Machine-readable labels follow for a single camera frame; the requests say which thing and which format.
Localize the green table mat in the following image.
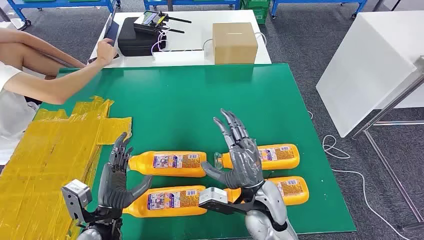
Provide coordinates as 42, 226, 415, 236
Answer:
33, 63, 357, 240

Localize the black carrying case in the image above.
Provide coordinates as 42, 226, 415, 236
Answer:
117, 17, 168, 57

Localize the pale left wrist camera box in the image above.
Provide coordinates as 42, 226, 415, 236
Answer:
61, 179, 100, 223

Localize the orange detergent bottle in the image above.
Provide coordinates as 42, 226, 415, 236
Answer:
127, 151, 208, 178
225, 176, 310, 206
122, 185, 208, 219
214, 144, 301, 171

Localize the metal table frame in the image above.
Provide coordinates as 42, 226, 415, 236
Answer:
351, 56, 424, 233

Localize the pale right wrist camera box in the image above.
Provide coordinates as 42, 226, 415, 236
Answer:
198, 187, 256, 216

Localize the black remote controller with antennas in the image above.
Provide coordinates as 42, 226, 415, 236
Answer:
133, 10, 192, 36

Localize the large white table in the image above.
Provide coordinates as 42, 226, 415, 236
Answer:
315, 10, 424, 138

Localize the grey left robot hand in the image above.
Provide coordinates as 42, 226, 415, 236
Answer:
97, 132, 153, 210

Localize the dark blue tablet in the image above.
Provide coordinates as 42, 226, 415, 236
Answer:
103, 6, 120, 46

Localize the brown cardboard box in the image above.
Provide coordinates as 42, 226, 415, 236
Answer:
212, 22, 259, 65

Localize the white table with devices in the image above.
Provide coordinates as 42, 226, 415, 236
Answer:
86, 9, 273, 69

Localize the green plastic crate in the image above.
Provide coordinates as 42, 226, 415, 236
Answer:
240, 0, 271, 25

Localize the white cable behind box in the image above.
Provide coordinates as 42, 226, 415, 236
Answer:
202, 31, 268, 61

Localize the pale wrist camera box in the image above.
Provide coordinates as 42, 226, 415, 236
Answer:
61, 179, 100, 223
198, 187, 256, 216

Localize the white floor cable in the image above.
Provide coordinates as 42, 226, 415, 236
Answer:
306, 109, 412, 240

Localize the blue metal rack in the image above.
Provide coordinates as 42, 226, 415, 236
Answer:
143, 0, 241, 11
270, 0, 368, 19
6, 0, 122, 27

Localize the yellow taped cardboard sheet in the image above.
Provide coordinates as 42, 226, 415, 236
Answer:
0, 96, 133, 240

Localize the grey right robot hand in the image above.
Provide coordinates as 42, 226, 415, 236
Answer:
201, 109, 266, 190

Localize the person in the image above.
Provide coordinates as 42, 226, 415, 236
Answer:
0, 28, 118, 167

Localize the dark smartphone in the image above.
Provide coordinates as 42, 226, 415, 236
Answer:
87, 52, 120, 64

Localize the person's hand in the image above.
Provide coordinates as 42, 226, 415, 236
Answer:
96, 38, 118, 67

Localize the white cable at controller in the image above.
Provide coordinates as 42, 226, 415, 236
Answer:
150, 29, 168, 62

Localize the white cabinet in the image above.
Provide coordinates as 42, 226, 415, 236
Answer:
0, 20, 24, 31

